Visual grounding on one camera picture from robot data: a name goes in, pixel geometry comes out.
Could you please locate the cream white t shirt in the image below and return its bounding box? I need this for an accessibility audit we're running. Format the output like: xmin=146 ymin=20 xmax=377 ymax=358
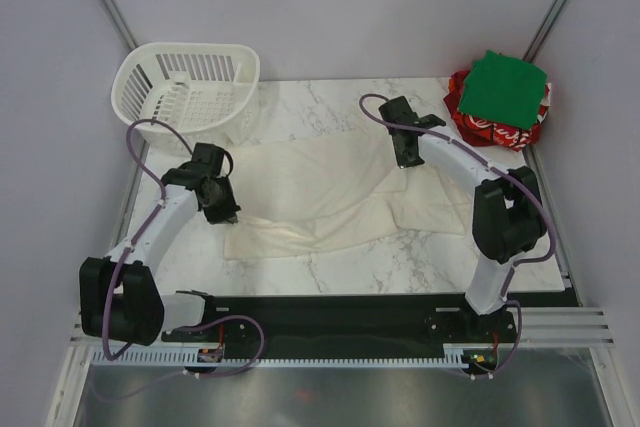
xmin=224 ymin=130 xmax=471 ymax=260

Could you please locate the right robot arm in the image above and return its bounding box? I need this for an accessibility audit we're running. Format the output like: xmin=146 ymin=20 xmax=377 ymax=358
xmin=372 ymin=96 xmax=555 ymax=341

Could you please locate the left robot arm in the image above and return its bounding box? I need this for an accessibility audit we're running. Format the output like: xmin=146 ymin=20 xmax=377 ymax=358
xmin=79 ymin=143 xmax=240 ymax=346

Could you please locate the folded red printed t shirt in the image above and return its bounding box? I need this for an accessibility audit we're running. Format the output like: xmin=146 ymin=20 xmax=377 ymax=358
xmin=443 ymin=70 xmax=552 ymax=152

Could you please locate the white plastic laundry basket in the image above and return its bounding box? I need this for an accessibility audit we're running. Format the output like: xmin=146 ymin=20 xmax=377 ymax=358
xmin=111 ymin=42 xmax=261 ymax=147

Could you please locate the folded green t shirt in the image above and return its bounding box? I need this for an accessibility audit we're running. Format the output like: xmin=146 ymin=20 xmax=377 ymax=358
xmin=459 ymin=50 xmax=547 ymax=130

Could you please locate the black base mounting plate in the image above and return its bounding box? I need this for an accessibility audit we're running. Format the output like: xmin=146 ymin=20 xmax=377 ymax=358
xmin=162 ymin=294 xmax=516 ymax=359

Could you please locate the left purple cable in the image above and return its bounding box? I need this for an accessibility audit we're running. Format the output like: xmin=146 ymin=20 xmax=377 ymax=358
xmin=101 ymin=118 xmax=266 ymax=401

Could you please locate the left aluminium table rail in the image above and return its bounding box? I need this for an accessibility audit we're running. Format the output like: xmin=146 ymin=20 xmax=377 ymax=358
xmin=111 ymin=160 xmax=141 ymax=247

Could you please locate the right aluminium frame post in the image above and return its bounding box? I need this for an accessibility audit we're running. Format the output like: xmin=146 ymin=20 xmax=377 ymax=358
xmin=522 ymin=0 xmax=571 ymax=63

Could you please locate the white slotted cable duct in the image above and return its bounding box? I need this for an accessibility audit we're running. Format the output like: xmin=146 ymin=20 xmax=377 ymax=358
xmin=90 ymin=344 xmax=501 ymax=369

